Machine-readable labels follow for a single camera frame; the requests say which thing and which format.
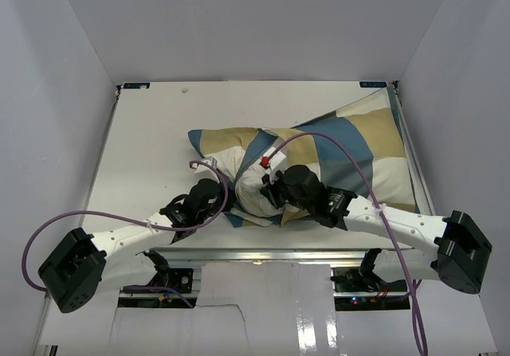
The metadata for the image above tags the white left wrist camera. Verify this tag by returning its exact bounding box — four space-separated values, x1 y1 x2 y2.
189 157 217 173

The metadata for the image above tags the blue tan white pillowcase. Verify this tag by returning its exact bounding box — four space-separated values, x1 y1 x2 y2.
188 88 418 227

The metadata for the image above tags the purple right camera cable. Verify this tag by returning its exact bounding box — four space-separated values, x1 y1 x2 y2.
266 131 430 355

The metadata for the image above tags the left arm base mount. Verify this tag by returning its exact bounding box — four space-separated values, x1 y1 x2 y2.
119 250 197 309

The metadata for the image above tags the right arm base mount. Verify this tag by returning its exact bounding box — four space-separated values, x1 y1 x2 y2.
330 248 410 312

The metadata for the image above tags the purple camera cable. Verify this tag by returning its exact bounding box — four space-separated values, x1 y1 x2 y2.
22 159 230 292
266 131 430 355

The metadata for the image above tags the blue left corner sticker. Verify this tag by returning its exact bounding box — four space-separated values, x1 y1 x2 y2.
122 82 151 89

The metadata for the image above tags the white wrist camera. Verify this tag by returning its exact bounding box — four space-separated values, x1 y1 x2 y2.
259 147 288 182
189 157 217 173

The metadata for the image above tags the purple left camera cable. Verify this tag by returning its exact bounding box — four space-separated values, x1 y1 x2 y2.
22 159 230 292

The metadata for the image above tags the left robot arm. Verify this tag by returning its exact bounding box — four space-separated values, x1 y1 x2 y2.
38 178 235 314

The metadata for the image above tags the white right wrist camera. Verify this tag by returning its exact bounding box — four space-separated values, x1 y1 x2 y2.
259 147 288 182

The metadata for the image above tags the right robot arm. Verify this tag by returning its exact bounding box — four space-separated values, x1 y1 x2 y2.
260 165 492 295

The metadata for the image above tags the white pillow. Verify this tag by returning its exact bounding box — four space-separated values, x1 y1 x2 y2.
217 147 308 218

